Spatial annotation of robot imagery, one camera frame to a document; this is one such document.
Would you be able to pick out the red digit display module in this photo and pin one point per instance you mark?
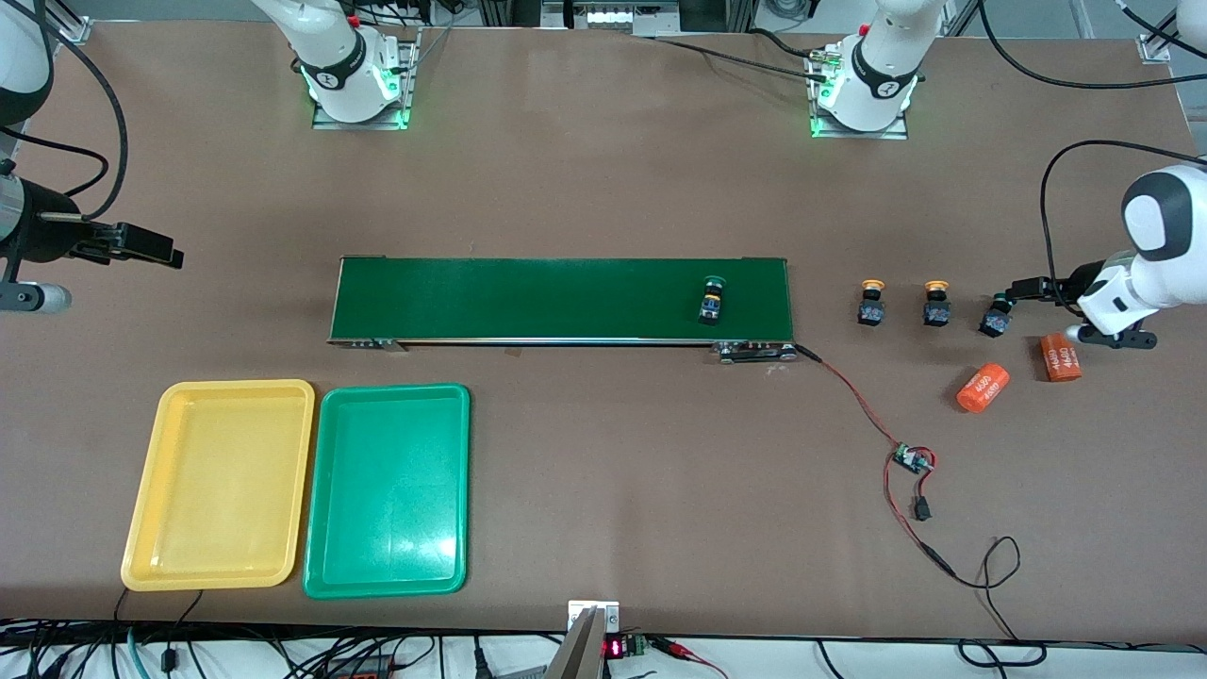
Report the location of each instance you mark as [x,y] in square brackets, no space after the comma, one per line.
[624,647]

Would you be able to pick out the aluminium frame rack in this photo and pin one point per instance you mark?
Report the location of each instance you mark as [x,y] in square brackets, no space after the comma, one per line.
[613,14]

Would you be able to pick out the green plastic tray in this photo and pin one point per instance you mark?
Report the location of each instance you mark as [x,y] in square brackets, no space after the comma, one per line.
[387,490]

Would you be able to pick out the red clip lead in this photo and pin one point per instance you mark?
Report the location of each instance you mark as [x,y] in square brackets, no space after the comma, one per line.
[686,651]

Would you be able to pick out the aluminium corner profile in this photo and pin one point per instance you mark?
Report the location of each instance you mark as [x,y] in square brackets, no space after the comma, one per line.
[71,33]
[1158,45]

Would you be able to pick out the green conveyor belt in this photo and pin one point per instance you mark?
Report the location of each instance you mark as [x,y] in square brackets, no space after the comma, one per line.
[561,300]

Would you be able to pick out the small green circuit board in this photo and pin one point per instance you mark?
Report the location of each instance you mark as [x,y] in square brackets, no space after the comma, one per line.
[911,459]

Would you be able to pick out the yellow push button switch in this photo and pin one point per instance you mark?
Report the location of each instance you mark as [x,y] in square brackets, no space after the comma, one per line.
[871,306]
[935,307]

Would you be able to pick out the green push button switch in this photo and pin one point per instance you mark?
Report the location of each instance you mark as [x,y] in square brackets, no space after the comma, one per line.
[993,322]
[712,304]

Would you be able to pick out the grey metal pole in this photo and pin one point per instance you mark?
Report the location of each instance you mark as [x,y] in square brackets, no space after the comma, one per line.
[573,655]

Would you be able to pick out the yellow plastic tray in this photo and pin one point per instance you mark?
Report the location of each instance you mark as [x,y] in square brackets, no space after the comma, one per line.
[222,486]

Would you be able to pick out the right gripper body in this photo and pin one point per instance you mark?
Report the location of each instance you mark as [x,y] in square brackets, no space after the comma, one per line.
[42,229]

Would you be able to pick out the small metal table bracket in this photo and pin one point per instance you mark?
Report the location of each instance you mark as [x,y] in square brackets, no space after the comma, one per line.
[592,611]

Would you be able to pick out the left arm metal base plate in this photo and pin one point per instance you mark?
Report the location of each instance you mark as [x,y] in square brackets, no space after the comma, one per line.
[858,133]

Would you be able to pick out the orange cylinder with print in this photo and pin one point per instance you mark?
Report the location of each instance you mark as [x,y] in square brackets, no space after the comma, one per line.
[983,389]
[1061,358]

